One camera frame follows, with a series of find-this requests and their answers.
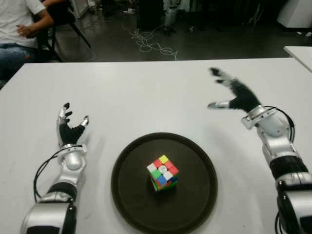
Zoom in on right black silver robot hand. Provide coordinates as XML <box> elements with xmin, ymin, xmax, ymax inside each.
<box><xmin>207</xmin><ymin>67</ymin><xmax>261</xmax><ymax>114</ymax></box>

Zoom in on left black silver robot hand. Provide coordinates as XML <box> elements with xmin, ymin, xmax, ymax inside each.
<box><xmin>56</xmin><ymin>102</ymin><xmax>90</xmax><ymax>147</ymax></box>

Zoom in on multicoloured Rubik's cube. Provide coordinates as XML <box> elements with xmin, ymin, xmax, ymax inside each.
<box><xmin>146</xmin><ymin>155</ymin><xmax>180</xmax><ymax>194</ymax></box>

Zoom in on dark round plate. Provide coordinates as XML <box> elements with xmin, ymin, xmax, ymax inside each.
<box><xmin>111</xmin><ymin>132</ymin><xmax>219</xmax><ymax>234</ymax></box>

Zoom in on white side table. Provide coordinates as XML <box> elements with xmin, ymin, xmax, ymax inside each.
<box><xmin>283</xmin><ymin>45</ymin><xmax>312</xmax><ymax>72</ymax></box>

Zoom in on metal folding stand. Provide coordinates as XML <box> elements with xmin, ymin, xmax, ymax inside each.
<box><xmin>248</xmin><ymin>2</ymin><xmax>265</xmax><ymax>26</ymax></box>

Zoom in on white cabinet with dark base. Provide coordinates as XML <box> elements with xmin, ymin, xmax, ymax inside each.
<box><xmin>277</xmin><ymin>0</ymin><xmax>312</xmax><ymax>29</ymax></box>

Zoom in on black chair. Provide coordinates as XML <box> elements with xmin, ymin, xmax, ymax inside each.
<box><xmin>33</xmin><ymin>0</ymin><xmax>95</xmax><ymax>62</ymax></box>

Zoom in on black cabinet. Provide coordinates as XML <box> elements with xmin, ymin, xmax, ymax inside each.
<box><xmin>137</xmin><ymin>0</ymin><xmax>166</xmax><ymax>31</ymax></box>

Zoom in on seated person in white shirt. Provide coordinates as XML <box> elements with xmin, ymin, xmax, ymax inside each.
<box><xmin>0</xmin><ymin>0</ymin><xmax>55</xmax><ymax>80</ymax></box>

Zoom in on white framed cabinet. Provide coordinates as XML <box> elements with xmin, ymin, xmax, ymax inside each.
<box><xmin>70</xmin><ymin>0</ymin><xmax>91</xmax><ymax>19</ymax></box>

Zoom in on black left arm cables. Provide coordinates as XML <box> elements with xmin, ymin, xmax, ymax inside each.
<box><xmin>33</xmin><ymin>145</ymin><xmax>83</xmax><ymax>203</ymax></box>

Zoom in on tangled white floor cable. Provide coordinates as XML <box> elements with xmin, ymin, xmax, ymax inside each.
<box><xmin>121</xmin><ymin>18</ymin><xmax>180</xmax><ymax>61</ymax></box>

